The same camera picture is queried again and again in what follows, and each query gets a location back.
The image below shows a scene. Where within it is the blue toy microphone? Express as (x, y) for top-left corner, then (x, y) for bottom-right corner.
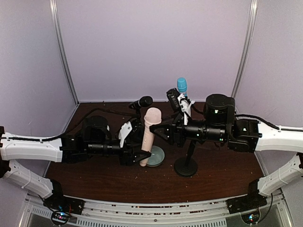
(177, 77), (187, 96)

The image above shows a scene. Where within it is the aluminium frame post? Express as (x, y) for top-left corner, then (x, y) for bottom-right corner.
(232, 0), (258, 98)
(49, 0), (79, 105)

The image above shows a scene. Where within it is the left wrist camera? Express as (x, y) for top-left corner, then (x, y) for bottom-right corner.
(118, 118), (144, 148)

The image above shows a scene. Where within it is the black microphone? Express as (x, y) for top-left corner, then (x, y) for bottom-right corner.
(128, 96), (153, 110)

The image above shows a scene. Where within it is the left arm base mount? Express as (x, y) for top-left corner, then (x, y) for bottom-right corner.
(40, 196), (85, 227)

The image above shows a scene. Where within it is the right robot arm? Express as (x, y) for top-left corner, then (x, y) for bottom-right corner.
(150, 94), (303, 197)

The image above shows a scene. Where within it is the green ceramic bowl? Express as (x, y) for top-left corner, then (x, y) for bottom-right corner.
(147, 146), (165, 167)

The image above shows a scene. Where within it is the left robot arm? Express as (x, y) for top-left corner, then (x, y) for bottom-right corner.
(0, 116), (151, 203)

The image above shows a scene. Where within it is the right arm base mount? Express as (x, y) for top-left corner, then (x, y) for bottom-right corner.
(226, 194), (267, 225)

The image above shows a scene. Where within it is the black microphone stand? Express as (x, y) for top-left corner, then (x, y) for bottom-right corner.
(135, 108), (142, 120)
(174, 140), (198, 177)

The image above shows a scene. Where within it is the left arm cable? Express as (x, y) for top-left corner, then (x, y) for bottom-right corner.
(4, 107), (135, 142)

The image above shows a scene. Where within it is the right aluminium frame post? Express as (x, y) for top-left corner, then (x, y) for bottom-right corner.
(232, 0), (258, 98)

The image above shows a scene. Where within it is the pink toy microphone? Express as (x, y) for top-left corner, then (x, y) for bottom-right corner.
(141, 107), (162, 155)

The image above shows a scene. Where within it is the left aluminium frame post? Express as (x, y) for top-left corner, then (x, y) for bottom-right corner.
(49, 0), (79, 105)

